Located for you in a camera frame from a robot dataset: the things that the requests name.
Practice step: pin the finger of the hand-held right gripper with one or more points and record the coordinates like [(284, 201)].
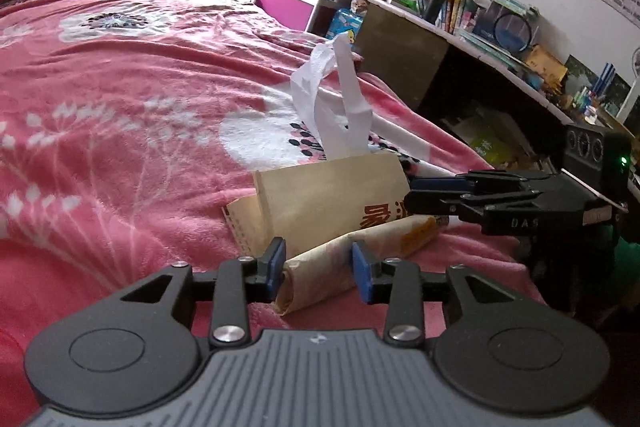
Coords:
[(435, 183), (430, 204)]

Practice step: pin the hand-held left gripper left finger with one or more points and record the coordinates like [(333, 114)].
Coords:
[(274, 267)]

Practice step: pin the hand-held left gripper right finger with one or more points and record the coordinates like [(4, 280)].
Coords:
[(361, 272)]

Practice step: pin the beige printed shopping bag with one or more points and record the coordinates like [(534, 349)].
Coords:
[(325, 192)]

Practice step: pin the green book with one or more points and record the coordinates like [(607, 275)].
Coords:
[(487, 147)]

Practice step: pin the wooden desk with shelves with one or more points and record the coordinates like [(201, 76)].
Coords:
[(400, 52)]

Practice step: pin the round black framed magnifier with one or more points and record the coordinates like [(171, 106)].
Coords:
[(510, 32)]

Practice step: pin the row of books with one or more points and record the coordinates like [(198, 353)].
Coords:
[(457, 14)]

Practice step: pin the black bottle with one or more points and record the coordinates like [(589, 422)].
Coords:
[(436, 2)]

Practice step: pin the blue printed packet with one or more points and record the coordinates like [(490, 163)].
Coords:
[(345, 24)]

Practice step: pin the red floral blanket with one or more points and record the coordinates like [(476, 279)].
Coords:
[(125, 107)]

